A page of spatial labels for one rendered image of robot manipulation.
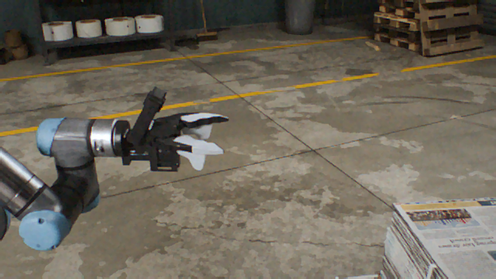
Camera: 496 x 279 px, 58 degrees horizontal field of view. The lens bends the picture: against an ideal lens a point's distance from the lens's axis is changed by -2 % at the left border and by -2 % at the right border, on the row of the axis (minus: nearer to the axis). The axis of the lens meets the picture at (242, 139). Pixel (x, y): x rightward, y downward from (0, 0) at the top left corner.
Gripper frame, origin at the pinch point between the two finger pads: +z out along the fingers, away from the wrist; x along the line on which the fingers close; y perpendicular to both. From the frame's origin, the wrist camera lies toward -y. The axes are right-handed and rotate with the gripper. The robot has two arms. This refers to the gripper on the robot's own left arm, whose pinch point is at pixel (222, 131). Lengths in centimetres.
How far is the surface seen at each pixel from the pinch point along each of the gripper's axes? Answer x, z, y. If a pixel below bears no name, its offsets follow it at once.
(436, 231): 8.9, 40.7, 15.7
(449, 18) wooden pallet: -548, 266, 150
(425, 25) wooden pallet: -527, 227, 154
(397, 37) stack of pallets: -573, 208, 188
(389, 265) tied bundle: 4.5, 35.4, 30.3
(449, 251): 14.7, 41.1, 15.0
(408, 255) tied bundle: 9.8, 36.3, 21.3
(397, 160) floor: -208, 112, 153
